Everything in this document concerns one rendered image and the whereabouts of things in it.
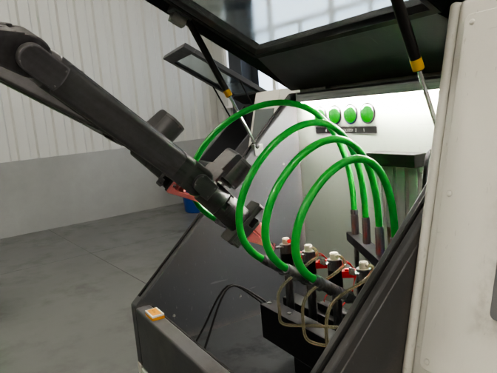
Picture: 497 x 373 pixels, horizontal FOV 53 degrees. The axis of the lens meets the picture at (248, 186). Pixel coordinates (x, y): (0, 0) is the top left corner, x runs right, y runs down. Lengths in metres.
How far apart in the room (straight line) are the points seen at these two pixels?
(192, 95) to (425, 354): 7.80
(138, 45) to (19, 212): 2.99
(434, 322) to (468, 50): 0.41
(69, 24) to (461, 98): 7.21
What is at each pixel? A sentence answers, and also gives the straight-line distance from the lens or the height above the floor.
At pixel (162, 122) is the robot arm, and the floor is 1.40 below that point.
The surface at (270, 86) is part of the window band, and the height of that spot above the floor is 1.71.
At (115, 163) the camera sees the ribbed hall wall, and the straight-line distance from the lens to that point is 7.81.
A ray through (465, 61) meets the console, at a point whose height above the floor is 1.46.
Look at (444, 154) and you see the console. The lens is 0.83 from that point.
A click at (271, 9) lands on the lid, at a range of 1.16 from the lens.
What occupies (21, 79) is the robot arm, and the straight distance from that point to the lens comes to 1.26.
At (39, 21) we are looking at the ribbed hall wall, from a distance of 7.69.
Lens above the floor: 1.41
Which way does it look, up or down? 9 degrees down
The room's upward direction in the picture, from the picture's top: 5 degrees counter-clockwise
